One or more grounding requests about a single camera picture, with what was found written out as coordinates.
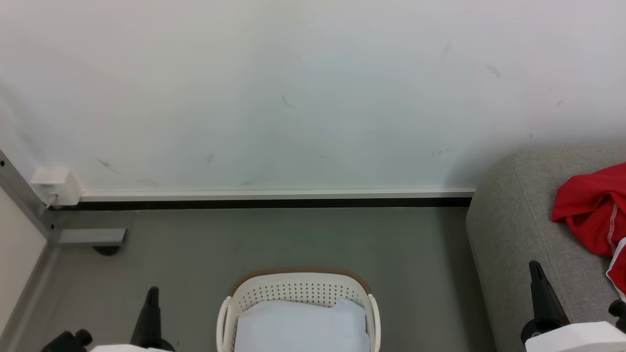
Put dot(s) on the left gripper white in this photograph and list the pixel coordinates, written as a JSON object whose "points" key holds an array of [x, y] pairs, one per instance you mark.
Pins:
{"points": [[122, 348]]}

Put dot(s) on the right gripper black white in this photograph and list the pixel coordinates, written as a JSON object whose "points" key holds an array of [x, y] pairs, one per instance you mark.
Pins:
{"points": [[582, 340]]}

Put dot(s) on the red sports jersey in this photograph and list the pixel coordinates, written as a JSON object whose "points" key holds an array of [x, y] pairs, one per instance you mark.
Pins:
{"points": [[592, 210]]}

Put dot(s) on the white basket with brown rim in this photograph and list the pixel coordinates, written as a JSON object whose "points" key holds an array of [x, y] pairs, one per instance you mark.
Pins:
{"points": [[298, 288]]}

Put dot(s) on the grey fabric sofa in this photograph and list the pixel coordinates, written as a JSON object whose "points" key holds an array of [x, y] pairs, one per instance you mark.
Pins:
{"points": [[513, 225]]}

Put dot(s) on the beige partition panel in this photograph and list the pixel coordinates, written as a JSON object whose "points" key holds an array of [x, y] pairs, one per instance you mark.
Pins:
{"points": [[17, 264]]}

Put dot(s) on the pale blue cloth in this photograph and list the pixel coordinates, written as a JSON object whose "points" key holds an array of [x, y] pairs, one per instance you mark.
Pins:
{"points": [[301, 327]]}

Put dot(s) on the white and black baseboard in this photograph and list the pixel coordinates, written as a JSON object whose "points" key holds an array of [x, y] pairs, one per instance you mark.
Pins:
{"points": [[274, 199]]}

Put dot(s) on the black round frame foot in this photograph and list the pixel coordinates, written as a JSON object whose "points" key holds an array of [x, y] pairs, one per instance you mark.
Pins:
{"points": [[106, 250]]}

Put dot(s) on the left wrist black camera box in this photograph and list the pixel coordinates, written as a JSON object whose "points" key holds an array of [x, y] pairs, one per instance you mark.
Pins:
{"points": [[66, 342]]}

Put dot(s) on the grey metal frame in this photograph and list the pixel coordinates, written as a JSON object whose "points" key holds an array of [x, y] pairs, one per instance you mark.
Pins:
{"points": [[88, 236]]}

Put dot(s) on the white wall socket box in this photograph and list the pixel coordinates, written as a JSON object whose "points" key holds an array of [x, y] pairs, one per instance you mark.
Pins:
{"points": [[56, 186]]}

